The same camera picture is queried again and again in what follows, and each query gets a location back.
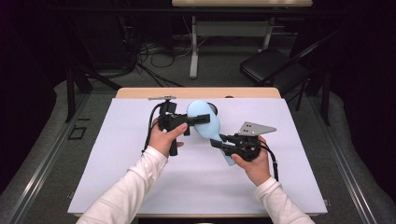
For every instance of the light wooden table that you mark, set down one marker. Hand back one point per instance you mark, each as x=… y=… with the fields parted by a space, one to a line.
x=140 y=92

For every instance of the light blue hairbrush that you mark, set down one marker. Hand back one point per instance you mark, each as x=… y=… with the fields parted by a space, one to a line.
x=211 y=130

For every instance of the metal floor rail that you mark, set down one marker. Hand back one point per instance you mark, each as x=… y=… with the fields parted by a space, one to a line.
x=47 y=158
x=341 y=158

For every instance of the black mesh cup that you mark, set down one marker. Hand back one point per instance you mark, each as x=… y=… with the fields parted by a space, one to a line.
x=215 y=109

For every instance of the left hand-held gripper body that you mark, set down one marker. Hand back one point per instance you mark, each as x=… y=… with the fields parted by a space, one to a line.
x=168 y=119

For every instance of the person's left hand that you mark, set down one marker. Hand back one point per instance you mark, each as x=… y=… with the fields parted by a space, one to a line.
x=160 y=141

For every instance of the white-legged desk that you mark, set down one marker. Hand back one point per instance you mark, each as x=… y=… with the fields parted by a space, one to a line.
x=194 y=62

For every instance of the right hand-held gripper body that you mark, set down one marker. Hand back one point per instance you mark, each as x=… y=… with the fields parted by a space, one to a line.
x=249 y=146

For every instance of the white table mat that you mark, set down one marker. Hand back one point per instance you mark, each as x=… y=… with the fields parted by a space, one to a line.
x=193 y=186

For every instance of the person's right hand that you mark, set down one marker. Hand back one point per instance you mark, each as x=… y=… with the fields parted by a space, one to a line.
x=258 y=169

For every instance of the black horizontal frame bar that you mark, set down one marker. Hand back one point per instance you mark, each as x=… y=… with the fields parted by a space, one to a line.
x=124 y=10

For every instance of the black folding chair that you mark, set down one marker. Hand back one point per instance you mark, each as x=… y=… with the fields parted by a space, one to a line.
x=267 y=65

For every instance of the black metal stand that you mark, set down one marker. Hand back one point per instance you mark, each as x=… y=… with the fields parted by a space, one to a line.
x=70 y=93

